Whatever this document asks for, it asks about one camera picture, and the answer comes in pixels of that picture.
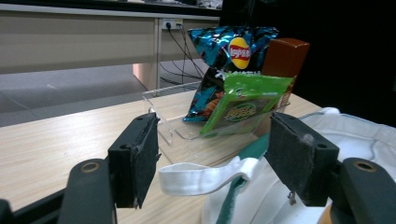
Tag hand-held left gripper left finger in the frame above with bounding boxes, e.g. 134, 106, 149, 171
107, 112, 162, 209

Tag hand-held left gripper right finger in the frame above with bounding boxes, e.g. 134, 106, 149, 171
264, 111, 341, 207

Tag clear plastic tray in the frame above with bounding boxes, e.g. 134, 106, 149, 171
142, 81, 292, 165

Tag white tote bag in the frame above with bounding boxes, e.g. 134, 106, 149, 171
158, 106, 396, 224

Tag green snack packet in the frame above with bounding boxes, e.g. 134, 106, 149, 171
199, 73, 294, 138

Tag brown carton box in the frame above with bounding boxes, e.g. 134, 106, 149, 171
253, 37, 312, 138

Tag blue chip bag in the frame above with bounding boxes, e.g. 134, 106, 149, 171
182, 25, 280, 123

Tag beige office desk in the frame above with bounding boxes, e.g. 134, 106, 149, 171
0, 3, 220, 98

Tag white power outlet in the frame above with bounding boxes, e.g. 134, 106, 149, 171
161, 18, 184, 31

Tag black hanging power cables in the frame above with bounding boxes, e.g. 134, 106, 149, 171
166, 24, 207, 87

